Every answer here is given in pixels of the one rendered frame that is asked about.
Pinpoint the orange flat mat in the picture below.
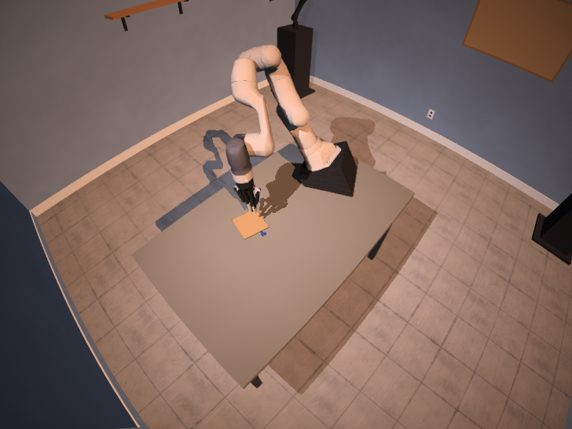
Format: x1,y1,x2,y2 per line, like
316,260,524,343
232,212,269,239

